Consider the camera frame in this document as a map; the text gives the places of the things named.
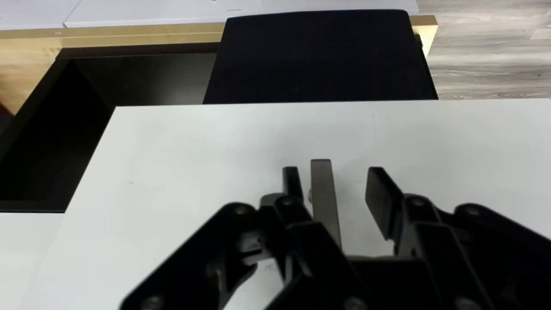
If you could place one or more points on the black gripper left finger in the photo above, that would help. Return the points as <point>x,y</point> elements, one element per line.
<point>285,246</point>

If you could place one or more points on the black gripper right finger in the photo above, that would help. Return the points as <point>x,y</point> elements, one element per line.
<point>458,246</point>

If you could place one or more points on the white counter with wood top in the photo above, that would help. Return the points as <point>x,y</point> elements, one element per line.
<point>113,34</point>

